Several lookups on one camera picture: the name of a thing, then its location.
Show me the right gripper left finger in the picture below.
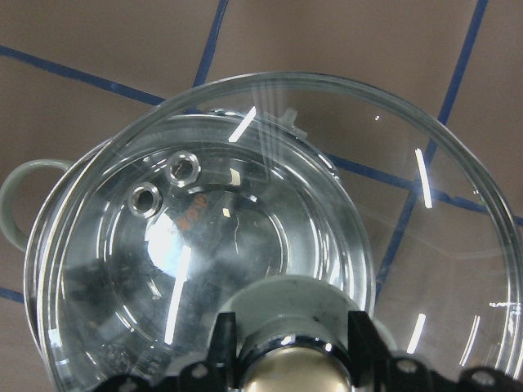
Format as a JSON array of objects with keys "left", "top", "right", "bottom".
[{"left": 179, "top": 312, "right": 242, "bottom": 391}]

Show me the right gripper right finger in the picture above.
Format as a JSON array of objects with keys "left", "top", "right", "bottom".
[{"left": 347, "top": 311, "right": 433, "bottom": 391}]

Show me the glass pot lid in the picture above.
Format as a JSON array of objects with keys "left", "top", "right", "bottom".
[{"left": 43, "top": 71, "right": 523, "bottom": 392}]

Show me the pale green cooking pot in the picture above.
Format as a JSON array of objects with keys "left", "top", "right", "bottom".
[{"left": 2, "top": 111, "right": 375, "bottom": 391}]

